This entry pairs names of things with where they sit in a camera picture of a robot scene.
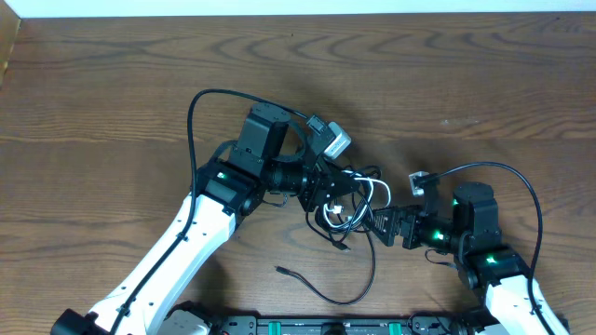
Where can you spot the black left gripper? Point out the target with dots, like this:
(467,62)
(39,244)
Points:
(315,190)

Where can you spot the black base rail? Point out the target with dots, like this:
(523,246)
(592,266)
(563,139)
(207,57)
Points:
(326,325)

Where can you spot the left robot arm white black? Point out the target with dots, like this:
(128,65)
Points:
(227,189)

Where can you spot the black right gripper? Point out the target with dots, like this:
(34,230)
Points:
(409,226)

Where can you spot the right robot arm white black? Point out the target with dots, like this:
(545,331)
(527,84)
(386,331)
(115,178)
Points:
(511,301)

